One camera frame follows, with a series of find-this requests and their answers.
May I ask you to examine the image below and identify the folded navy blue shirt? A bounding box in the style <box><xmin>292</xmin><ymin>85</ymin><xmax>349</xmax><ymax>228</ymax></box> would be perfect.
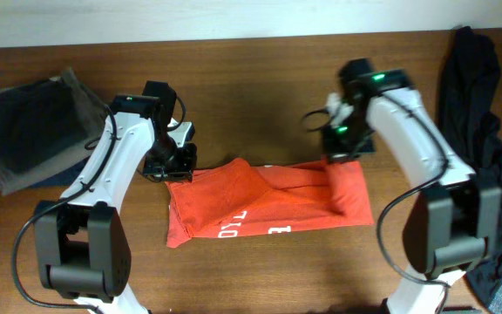
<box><xmin>31</xmin><ymin>159</ymin><xmax>88</xmax><ymax>188</ymax></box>

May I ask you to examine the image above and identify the folded light grey shirt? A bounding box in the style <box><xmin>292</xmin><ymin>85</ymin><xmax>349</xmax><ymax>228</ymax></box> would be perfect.
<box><xmin>0</xmin><ymin>69</ymin><xmax>106</xmax><ymax>195</ymax></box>

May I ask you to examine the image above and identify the orange printed t-shirt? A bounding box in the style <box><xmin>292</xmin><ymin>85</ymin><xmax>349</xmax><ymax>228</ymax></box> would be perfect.
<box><xmin>166</xmin><ymin>158</ymin><xmax>374</xmax><ymax>249</ymax></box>

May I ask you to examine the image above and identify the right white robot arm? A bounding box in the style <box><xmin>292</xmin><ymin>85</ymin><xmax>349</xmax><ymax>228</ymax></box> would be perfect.
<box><xmin>322</xmin><ymin>58</ymin><xmax>502</xmax><ymax>313</ymax></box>

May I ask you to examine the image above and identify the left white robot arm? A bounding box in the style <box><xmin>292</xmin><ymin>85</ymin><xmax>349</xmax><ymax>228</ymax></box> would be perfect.
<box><xmin>33</xmin><ymin>81</ymin><xmax>197</xmax><ymax>313</ymax></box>

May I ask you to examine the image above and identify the black garment on table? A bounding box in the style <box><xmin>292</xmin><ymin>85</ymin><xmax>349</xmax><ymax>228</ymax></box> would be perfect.
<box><xmin>438</xmin><ymin>26</ymin><xmax>502</xmax><ymax>313</ymax></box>

